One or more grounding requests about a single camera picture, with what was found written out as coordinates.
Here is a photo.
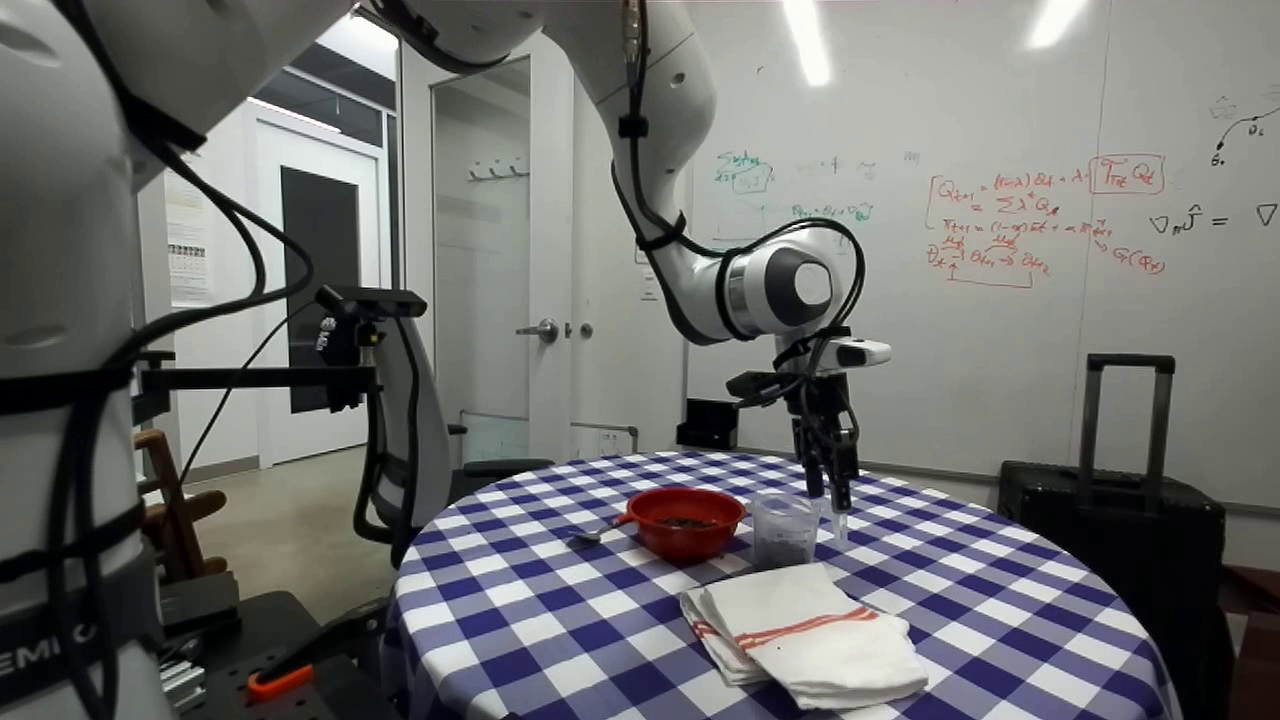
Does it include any blue white checkered tablecloth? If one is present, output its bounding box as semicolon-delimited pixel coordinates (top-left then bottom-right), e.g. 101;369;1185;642
389;450;1185;720

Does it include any black suitcase with handle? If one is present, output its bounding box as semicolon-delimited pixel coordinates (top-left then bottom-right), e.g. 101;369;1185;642
996;354;1232;720

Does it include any grey office chair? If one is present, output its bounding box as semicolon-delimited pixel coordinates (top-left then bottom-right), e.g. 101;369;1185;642
347;318;461;549

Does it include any orange handled tool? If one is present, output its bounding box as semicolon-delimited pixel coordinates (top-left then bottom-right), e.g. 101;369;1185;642
241;660;319;707

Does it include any black horizontal mount bar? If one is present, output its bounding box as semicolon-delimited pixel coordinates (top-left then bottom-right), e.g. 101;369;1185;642
0;366;380;418

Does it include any black camera on stand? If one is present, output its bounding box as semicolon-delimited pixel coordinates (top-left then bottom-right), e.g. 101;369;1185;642
314;281;433;369

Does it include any red bowl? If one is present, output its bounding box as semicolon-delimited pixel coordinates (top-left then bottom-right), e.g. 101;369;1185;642
619;483;752;568

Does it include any white door with dark window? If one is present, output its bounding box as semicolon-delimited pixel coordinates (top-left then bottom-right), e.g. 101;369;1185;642
249;112;402;473

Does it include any wooden stand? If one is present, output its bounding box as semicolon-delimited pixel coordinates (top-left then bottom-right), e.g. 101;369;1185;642
133;424;233;583

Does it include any clear plastic measuring jug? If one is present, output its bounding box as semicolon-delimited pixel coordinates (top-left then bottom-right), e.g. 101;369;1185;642
747;488;852;578

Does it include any black robot mounting stand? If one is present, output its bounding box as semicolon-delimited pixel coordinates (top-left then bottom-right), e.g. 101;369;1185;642
157;583;406;720

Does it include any small black box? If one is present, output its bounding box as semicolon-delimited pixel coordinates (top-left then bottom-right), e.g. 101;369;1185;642
672;395;746;455

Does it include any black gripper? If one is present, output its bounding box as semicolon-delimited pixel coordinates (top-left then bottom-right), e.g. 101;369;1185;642
782;366;865;521

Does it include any white towel with red stripe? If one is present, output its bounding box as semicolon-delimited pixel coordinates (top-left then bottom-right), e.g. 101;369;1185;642
677;562;933;718

